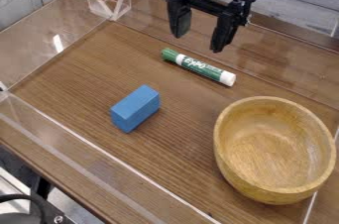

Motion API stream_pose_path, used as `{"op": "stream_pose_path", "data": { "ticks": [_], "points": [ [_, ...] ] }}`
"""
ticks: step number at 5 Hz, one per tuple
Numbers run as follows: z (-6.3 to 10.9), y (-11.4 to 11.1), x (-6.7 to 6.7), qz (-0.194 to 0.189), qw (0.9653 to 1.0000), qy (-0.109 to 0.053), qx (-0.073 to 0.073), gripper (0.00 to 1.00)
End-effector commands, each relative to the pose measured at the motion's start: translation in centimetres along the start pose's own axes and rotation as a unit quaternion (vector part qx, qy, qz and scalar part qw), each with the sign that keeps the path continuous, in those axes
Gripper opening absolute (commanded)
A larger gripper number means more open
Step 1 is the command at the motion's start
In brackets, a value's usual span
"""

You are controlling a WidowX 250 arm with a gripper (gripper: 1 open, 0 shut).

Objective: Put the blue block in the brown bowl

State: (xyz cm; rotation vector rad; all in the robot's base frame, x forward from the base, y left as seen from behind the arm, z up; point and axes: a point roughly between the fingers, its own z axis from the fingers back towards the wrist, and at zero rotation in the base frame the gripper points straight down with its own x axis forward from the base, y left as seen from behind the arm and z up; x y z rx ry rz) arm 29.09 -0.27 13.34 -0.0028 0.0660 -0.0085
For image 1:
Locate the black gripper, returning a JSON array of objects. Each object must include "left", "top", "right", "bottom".
[{"left": 165, "top": 0, "right": 255, "bottom": 53}]

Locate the black cable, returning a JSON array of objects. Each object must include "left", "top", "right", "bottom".
[{"left": 0, "top": 193, "right": 48, "bottom": 224}]

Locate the clear acrylic corner bracket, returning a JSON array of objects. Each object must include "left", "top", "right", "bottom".
[{"left": 86, "top": 0, "right": 130, "bottom": 22}]

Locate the brown wooden bowl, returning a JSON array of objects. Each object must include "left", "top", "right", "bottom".
[{"left": 213, "top": 96, "right": 336, "bottom": 205}]

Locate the green Expo marker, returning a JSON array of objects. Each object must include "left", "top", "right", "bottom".
[{"left": 161, "top": 49, "right": 237, "bottom": 87}]

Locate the blue rectangular block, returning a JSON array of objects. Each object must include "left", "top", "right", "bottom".
[{"left": 109, "top": 85, "right": 160, "bottom": 133}]

